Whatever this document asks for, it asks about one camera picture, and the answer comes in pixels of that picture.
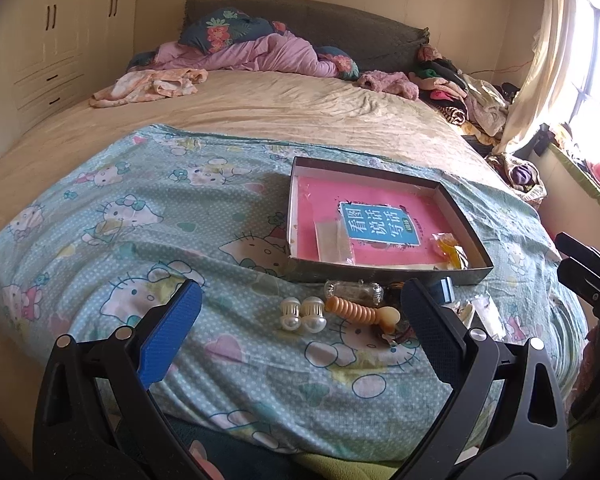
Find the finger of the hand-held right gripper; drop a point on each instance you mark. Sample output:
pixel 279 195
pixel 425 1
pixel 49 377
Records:
pixel 580 246
pixel 587 282

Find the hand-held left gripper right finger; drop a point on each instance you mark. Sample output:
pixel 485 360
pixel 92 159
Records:
pixel 425 325

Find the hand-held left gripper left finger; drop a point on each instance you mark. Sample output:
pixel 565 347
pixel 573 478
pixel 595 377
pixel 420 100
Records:
pixel 172 330

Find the small blue box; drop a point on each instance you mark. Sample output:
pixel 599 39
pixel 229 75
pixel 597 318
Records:
pixel 445 291

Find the dark red hair clip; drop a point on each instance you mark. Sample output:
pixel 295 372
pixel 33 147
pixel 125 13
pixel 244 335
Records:
pixel 394 295

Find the earring card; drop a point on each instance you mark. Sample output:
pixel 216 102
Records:
pixel 490 320

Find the grey cardboard box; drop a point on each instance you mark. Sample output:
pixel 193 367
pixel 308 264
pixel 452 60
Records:
pixel 300 270

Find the purple garment heap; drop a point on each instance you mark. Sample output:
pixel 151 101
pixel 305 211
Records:
pixel 520 175

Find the cartoon cat print blanket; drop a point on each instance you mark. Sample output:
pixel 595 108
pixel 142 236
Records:
pixel 155 220

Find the black device on sill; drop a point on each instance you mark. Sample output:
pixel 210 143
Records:
pixel 544 139

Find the white pearl hair clip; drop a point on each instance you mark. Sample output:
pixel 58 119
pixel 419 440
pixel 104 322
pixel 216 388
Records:
pixel 290 314
pixel 312 315

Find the small clear packet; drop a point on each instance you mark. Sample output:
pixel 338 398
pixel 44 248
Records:
pixel 334 242

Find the pink book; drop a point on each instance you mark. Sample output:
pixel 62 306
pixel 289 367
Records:
pixel 325 200

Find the person's green clothing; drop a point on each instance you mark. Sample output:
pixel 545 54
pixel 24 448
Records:
pixel 350 467

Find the cream curtain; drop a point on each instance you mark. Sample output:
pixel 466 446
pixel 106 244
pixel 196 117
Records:
pixel 535 70

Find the pile of mixed clothes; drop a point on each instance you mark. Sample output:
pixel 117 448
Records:
pixel 470 95

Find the beige bedsheet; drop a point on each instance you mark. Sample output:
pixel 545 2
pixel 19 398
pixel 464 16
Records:
pixel 255 110

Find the pink fluffy garment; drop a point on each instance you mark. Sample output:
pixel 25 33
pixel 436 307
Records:
pixel 387 84

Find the pink orange garment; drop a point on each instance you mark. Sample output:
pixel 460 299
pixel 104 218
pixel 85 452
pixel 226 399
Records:
pixel 145 85

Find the grey bed headboard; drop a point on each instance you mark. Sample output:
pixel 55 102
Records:
pixel 360 45

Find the purple duvet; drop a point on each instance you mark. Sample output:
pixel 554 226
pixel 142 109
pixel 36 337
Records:
pixel 275 52

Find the cream wardrobe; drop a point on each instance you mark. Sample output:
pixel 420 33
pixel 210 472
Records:
pixel 70 45

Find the dark floral pillow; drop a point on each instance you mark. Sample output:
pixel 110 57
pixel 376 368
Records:
pixel 225 27

